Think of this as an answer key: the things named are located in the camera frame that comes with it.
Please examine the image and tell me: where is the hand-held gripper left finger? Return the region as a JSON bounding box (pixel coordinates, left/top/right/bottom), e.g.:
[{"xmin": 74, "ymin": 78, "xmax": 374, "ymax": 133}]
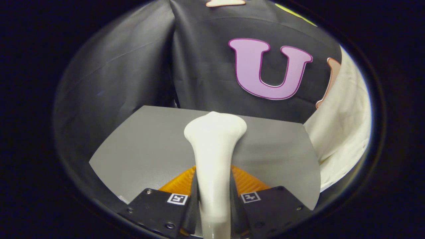
[{"xmin": 118, "ymin": 165, "xmax": 200, "ymax": 238}]

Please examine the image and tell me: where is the white garment steamer head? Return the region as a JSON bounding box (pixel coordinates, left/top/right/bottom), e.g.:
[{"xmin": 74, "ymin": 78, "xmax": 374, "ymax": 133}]
[{"xmin": 184, "ymin": 111, "xmax": 248, "ymax": 239}]

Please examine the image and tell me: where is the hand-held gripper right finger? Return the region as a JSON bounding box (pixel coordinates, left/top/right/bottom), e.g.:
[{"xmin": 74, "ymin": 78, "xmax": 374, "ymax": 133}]
[{"xmin": 229, "ymin": 165, "xmax": 314, "ymax": 238}]

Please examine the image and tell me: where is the cream button-up shirt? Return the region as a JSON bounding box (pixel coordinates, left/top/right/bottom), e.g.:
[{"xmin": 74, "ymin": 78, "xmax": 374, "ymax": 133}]
[{"xmin": 304, "ymin": 46, "xmax": 372, "ymax": 193}]

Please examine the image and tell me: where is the grey drawer cabinet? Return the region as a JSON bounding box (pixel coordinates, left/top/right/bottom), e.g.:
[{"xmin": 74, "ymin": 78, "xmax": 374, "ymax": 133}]
[{"xmin": 89, "ymin": 106, "xmax": 322, "ymax": 210}]

